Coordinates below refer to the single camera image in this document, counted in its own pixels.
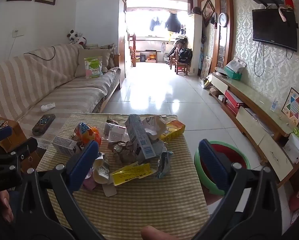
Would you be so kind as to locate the white tall cabinet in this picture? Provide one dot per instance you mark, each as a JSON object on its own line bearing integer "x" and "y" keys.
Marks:
{"x": 195, "y": 37}

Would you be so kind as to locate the person's right hand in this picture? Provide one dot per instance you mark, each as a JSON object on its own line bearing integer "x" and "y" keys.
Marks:
{"x": 157, "y": 233}

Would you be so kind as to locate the blue grey carton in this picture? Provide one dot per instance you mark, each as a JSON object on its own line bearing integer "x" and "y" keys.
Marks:
{"x": 137, "y": 135}

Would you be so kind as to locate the wooden chairs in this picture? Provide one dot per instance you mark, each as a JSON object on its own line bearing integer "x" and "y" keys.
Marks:
{"x": 180, "y": 67}

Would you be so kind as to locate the green white packet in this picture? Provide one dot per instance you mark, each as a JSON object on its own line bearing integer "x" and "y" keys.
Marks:
{"x": 93, "y": 66}

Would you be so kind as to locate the white cardboard box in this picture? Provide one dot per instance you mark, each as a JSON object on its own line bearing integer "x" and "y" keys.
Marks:
{"x": 298, "y": 146}

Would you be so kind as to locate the silver foil wrapper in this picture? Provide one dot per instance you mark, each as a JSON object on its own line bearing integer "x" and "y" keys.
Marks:
{"x": 164, "y": 165}

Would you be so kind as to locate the brown paper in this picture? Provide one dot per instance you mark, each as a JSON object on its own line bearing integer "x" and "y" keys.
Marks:
{"x": 124, "y": 152}

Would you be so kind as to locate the green bin with red inside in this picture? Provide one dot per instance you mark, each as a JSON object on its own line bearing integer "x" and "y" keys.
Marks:
{"x": 237, "y": 155}

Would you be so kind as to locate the brown cardboard box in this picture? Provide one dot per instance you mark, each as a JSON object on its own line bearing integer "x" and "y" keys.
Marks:
{"x": 215, "y": 90}

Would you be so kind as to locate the yellow box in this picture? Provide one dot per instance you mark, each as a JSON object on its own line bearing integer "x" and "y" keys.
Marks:
{"x": 173, "y": 130}

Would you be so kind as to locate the red item on shelf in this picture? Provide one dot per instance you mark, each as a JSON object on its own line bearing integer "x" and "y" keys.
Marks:
{"x": 289, "y": 3}

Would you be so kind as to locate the round wall clock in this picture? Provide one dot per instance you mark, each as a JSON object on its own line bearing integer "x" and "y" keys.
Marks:
{"x": 223, "y": 20}

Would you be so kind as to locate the small green packet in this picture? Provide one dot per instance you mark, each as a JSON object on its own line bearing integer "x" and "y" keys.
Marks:
{"x": 297, "y": 132}

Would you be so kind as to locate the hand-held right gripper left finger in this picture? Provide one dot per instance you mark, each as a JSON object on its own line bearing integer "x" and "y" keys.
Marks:
{"x": 83, "y": 165}

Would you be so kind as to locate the black backpack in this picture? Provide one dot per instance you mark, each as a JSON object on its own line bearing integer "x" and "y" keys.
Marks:
{"x": 185, "y": 55}

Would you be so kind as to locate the yellow packet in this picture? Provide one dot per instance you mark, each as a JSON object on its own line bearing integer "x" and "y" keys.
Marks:
{"x": 132, "y": 175}

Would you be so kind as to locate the black wall television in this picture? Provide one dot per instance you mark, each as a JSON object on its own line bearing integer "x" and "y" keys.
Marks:
{"x": 272, "y": 30}

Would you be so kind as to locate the metal pan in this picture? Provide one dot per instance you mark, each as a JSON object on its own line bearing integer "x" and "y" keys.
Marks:
{"x": 221, "y": 73}

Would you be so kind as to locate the hanging dark clothes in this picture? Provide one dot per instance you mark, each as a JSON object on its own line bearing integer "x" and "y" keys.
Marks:
{"x": 154, "y": 23}

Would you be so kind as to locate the beige striped sofa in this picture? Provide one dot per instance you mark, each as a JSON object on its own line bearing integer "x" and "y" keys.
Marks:
{"x": 27, "y": 80}

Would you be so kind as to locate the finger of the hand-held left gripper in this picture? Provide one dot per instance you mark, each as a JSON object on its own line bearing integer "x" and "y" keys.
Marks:
{"x": 27, "y": 146}
{"x": 0, "y": 133}

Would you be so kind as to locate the torn beige paper carton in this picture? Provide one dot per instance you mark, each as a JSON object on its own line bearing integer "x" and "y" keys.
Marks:
{"x": 154, "y": 125}

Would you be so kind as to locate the red flat box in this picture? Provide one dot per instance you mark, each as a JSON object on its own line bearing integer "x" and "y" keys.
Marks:
{"x": 233, "y": 98}

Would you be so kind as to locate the white plastic bags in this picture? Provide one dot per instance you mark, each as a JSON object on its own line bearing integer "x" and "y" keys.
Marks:
{"x": 237, "y": 63}

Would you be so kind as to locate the plush cow toy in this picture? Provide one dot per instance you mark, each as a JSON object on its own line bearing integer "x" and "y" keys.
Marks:
{"x": 75, "y": 38}

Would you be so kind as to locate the teal box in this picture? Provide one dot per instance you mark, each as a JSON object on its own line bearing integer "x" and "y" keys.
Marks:
{"x": 233, "y": 75}

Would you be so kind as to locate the white wall socket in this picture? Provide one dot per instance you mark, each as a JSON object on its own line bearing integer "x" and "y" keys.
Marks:
{"x": 15, "y": 33}

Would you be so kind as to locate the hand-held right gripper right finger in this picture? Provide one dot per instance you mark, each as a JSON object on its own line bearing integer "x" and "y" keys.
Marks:
{"x": 213, "y": 165}

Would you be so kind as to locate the hanging black jacket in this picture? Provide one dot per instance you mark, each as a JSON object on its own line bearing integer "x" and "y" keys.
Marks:
{"x": 173, "y": 22}

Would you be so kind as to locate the wooden television cabinet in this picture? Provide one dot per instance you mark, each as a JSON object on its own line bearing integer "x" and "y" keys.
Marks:
{"x": 252, "y": 90}

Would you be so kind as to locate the white crumpled tissue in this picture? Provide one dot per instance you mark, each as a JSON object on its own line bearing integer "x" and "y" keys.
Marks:
{"x": 47, "y": 107}

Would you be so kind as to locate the small blue white box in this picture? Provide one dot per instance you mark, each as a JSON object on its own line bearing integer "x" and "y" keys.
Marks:
{"x": 273, "y": 105}

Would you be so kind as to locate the diamond framed picture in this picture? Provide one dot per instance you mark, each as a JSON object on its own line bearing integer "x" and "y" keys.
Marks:
{"x": 207, "y": 11}

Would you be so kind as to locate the white printed carton piece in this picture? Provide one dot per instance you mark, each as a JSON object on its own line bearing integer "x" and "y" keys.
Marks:
{"x": 102, "y": 172}

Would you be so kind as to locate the star checkers board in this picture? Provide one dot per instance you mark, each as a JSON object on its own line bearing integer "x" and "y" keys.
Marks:
{"x": 293, "y": 106}

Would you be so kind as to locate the brown plush toy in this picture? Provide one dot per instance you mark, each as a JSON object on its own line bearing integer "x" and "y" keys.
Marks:
{"x": 110, "y": 60}

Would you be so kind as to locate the dark helmet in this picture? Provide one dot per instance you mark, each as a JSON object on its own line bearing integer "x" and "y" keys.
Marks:
{"x": 196, "y": 10}

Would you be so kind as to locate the gold bag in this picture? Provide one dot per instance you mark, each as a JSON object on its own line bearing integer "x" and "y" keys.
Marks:
{"x": 205, "y": 83}

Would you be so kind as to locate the beige pillow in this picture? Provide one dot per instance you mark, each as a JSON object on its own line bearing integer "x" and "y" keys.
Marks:
{"x": 82, "y": 62}

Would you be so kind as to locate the small black box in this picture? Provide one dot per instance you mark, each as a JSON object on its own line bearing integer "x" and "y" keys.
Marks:
{"x": 142, "y": 59}

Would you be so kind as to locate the beige cardboard piece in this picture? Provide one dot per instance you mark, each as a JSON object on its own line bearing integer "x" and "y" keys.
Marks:
{"x": 109, "y": 190}

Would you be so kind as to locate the wooden stair railing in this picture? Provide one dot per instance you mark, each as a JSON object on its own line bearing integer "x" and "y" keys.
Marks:
{"x": 133, "y": 50}

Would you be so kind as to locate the small white carton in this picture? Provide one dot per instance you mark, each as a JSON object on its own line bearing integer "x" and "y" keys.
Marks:
{"x": 64, "y": 145}

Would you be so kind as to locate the black handheld device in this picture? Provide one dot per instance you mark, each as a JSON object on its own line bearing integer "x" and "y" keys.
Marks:
{"x": 43, "y": 125}

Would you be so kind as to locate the orange snack packet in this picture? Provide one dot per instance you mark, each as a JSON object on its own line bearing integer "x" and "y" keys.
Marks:
{"x": 88, "y": 132}

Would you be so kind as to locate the person's left hand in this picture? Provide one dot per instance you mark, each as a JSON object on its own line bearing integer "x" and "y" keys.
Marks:
{"x": 6, "y": 205}

